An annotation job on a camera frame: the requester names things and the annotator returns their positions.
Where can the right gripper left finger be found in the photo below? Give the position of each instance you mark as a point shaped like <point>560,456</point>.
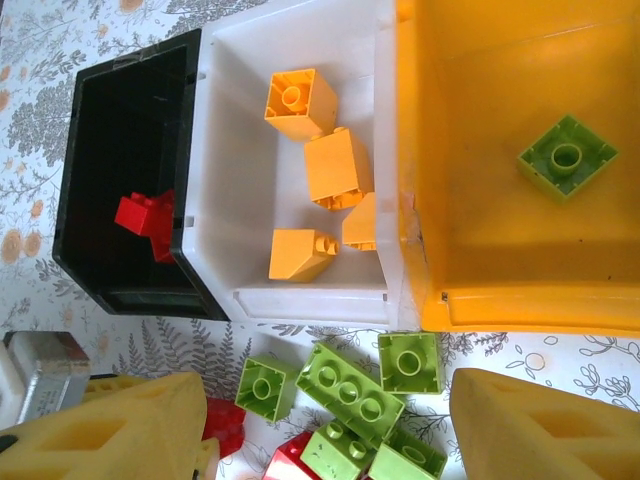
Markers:
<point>125,440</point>

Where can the red lego brick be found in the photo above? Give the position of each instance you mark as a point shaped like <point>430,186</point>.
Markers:
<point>227,422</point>
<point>164,235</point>
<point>285,462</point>
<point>137,212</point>

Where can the black plastic bin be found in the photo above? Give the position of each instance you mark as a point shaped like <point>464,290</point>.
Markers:
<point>125,150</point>

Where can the long green lego brick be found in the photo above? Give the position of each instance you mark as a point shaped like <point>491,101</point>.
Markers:
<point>350,395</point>

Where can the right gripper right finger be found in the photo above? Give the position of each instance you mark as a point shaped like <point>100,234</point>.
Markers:
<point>540,440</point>

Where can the orange lego brick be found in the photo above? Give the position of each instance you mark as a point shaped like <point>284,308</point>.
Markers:
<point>300,255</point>
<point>300,102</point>
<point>340,172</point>
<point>359,222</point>

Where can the floral patterned table cover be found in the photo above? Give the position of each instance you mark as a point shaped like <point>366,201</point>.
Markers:
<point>30,150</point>

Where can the orange plastic bin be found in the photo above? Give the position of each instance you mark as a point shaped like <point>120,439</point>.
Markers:
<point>500,240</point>

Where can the white plastic bin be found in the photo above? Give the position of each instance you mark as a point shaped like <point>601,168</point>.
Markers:
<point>240,175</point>

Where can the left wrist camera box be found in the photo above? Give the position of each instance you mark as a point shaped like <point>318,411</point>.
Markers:
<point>45,375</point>

